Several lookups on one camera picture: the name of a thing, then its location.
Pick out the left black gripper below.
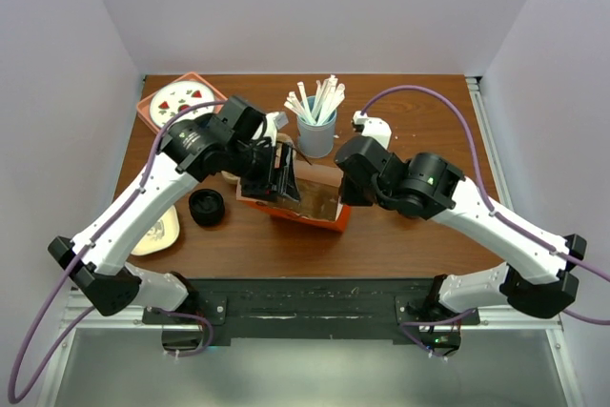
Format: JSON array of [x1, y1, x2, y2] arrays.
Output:
[[225, 139, 301, 204]]

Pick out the aluminium frame rail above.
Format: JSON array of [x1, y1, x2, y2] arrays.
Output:
[[465, 76, 585, 406]]

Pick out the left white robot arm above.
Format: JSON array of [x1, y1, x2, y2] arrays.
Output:
[[48, 96, 300, 323]]

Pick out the cream panda plate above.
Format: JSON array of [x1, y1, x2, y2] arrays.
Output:
[[131, 206, 180, 256]]

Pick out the orange paper bag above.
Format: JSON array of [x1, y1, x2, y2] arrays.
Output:
[[234, 152, 351, 233]]

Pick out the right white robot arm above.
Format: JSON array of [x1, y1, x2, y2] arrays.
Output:
[[335, 136, 586, 324]]

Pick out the white wrapped straws bundle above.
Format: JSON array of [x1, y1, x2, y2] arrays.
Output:
[[283, 74, 346, 127]]

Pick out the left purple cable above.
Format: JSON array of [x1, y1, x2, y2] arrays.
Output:
[[8, 100, 225, 403]]

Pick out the watermelon pattern plate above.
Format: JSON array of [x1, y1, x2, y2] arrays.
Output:
[[149, 81, 215, 128]]

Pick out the stack of black lids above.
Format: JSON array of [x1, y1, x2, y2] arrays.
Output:
[[188, 189, 226, 227]]

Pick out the blue straw holder cup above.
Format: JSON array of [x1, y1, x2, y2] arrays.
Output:
[[296, 112, 337, 158]]

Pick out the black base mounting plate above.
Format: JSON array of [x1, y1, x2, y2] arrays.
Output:
[[142, 276, 480, 349]]

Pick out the cardboard cup carrier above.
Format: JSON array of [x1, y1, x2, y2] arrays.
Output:
[[221, 132, 294, 185]]

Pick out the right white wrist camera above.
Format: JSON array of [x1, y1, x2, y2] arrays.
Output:
[[352, 111, 392, 149]]

